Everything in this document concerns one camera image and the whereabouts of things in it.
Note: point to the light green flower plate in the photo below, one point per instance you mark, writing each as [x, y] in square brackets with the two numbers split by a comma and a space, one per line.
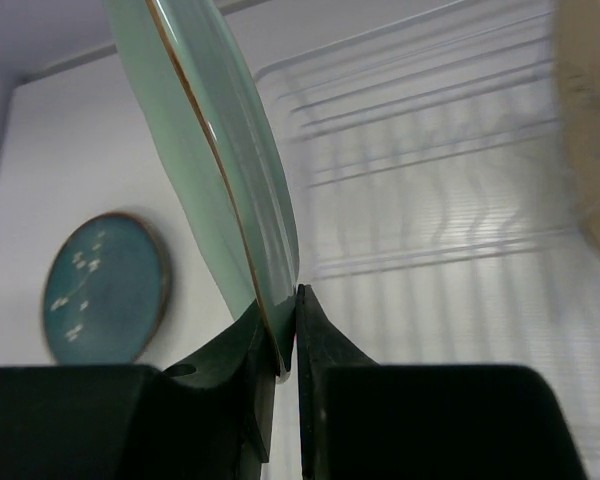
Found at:
[215, 143]

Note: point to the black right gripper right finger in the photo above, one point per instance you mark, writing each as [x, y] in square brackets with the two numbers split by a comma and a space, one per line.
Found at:
[363, 420]

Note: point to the white wire dish rack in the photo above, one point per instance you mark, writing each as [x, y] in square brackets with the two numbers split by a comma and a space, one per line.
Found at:
[416, 133]

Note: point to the dark teal brown-rimmed plate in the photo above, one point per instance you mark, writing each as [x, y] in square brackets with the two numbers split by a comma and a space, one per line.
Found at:
[106, 292]

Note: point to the beige yellow plate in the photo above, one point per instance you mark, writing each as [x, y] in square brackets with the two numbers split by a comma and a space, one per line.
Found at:
[576, 49]

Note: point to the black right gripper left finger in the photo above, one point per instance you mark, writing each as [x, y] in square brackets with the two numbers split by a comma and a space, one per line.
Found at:
[206, 417]

